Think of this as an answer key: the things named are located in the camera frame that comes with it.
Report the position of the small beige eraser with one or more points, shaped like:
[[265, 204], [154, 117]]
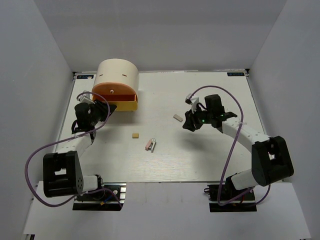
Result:
[[135, 135]]

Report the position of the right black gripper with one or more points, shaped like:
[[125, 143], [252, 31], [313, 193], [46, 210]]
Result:
[[191, 119]]

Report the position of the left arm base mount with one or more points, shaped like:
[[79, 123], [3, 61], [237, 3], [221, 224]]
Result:
[[111, 199]]

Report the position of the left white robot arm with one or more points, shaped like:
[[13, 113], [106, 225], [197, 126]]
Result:
[[62, 173]]

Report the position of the grey white eraser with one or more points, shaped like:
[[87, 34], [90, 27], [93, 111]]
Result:
[[178, 118]]

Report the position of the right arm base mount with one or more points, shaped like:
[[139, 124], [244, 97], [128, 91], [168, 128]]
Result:
[[245, 203]]

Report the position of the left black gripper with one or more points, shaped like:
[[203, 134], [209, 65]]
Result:
[[106, 109]]

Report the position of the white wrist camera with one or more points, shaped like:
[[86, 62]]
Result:
[[85, 97], [193, 101]]

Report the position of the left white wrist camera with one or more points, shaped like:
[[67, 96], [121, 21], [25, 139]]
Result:
[[85, 97]]

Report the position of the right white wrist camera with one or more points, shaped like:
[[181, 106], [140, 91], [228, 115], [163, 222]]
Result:
[[193, 101]]

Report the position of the orange organizer drawer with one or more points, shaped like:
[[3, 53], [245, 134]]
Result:
[[113, 88]]

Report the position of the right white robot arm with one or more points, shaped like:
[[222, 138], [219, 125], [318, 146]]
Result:
[[270, 157]]

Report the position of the cream cylindrical desk organizer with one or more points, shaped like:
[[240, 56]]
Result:
[[117, 71]]

